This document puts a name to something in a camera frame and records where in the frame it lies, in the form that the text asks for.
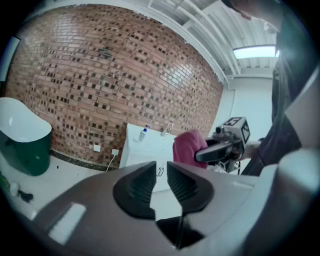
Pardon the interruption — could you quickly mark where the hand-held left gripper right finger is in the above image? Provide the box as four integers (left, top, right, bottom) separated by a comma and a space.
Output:
166, 161, 215, 214

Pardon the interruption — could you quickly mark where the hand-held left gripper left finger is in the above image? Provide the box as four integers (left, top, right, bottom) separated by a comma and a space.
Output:
112, 161, 157, 220

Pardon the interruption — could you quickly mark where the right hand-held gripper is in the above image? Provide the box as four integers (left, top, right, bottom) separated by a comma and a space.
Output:
194, 116, 251, 173

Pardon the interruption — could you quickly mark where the red cloth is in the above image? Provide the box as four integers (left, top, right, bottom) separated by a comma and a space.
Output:
172, 128, 209, 169

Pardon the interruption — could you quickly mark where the blue spray bottle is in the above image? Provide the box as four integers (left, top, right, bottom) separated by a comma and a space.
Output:
138, 124, 151, 143

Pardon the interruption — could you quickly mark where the person's right forearm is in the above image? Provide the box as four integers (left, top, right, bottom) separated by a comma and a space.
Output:
243, 140, 263, 161

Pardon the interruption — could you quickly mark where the white wash basin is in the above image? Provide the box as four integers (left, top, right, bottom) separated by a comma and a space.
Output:
119, 122, 181, 193

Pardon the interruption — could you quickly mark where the chrome faucet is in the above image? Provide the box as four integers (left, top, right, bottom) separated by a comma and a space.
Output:
160, 120, 175, 137

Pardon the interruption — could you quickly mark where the person's dark jacket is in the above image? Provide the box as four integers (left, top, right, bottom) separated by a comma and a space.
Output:
241, 0, 320, 176

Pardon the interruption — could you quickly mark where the ceiling light panel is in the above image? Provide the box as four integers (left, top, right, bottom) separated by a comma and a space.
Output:
232, 44, 281, 60

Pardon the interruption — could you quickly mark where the black floor object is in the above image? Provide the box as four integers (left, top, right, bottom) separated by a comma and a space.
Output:
18, 189, 34, 202

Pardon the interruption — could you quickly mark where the white round object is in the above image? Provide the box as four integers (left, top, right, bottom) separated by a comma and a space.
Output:
9, 181, 20, 197

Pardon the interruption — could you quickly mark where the white and green bathtub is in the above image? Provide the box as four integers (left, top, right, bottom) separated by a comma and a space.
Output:
0, 97, 53, 177

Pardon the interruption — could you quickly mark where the white power cable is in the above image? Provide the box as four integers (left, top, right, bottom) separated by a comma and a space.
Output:
106, 153, 116, 173

